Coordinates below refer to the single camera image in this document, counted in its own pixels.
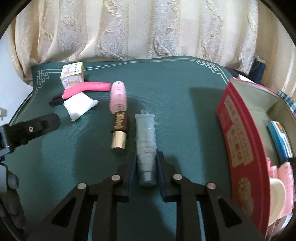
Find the black folding comb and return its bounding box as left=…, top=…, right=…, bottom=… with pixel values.
left=49, top=95, right=65, bottom=107

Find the blue white medicine box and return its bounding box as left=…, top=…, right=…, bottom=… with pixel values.
left=267, top=120, right=293, bottom=164

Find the grey gloved left hand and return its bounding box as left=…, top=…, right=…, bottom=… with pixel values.
left=1, top=163, right=26, bottom=230

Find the white folded packet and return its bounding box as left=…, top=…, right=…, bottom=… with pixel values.
left=63, top=92, right=99, bottom=121

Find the green desk mat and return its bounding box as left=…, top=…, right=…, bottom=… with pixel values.
left=5, top=57, right=231, bottom=240

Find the small colourful carton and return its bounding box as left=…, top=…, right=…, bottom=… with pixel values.
left=60, top=61, right=84, bottom=89

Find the pink foam curler rod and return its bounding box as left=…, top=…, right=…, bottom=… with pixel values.
left=62, top=82, right=111, bottom=99

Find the red tin storage box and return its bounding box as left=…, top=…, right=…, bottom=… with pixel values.
left=216, top=79, right=295, bottom=236

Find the tape roll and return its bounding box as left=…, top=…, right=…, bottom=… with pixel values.
left=268, top=178, right=286, bottom=225

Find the blue plaid cloth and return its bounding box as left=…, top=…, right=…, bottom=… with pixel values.
left=277, top=90, right=296, bottom=115

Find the cream patterned curtain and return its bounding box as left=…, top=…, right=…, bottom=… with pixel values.
left=7, top=1, right=295, bottom=97

